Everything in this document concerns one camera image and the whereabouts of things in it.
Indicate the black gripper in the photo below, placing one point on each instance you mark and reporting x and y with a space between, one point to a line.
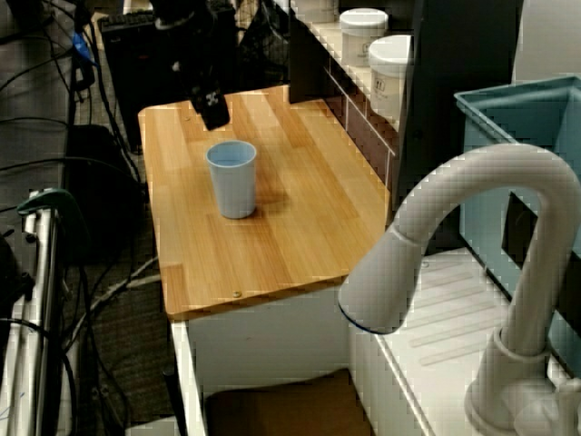
195 59

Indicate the light blue plastic cup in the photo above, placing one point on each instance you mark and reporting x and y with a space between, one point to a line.
231 191

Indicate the black box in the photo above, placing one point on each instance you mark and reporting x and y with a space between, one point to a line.
136 91

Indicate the narrow dark hutch side panel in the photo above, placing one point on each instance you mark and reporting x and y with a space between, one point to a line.
313 54

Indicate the white labelled jar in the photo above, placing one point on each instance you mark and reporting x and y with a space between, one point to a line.
363 41
390 68

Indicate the green clamp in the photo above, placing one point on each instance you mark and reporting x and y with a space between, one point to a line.
45 197

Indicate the wide dark hutch upright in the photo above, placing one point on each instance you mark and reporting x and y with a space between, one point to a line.
454 113

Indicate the black bulky device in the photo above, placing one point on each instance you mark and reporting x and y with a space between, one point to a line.
13 272

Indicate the teal plastic bin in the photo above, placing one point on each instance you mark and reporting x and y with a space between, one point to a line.
481 191

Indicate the white curved toy faucet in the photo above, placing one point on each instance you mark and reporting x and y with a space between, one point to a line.
499 163

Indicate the aluminium frame rail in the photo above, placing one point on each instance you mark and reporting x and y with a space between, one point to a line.
43 281

